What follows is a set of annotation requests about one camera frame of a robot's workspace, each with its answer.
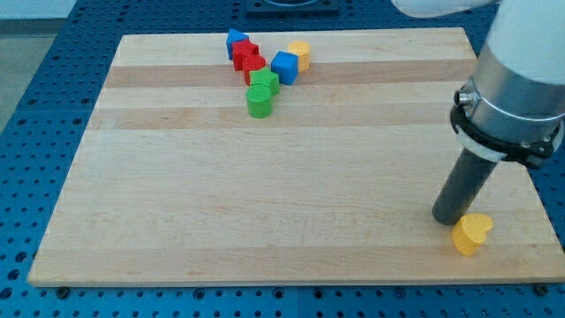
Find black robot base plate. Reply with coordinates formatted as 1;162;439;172
243;0;340;15

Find red cylinder block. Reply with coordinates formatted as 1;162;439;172
242;55;267;86

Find red star block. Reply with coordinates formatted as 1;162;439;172
231;40;260;71

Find light wooden board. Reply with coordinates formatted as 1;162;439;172
28;28;564;287

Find yellow heart block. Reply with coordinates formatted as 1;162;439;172
451;213;493;256

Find blue triangle block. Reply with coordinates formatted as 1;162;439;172
225;28;249;60

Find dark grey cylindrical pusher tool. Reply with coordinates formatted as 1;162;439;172
432;148;497;225

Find blue cube block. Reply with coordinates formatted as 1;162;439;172
271;51;298;85

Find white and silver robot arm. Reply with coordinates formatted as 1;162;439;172
450;0;564;169

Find green star block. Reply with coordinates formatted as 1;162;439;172
249;66;280;95

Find yellow hexagon block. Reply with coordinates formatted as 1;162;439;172
288;41;311;72

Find green cylinder block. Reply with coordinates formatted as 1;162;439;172
245;84;272;118

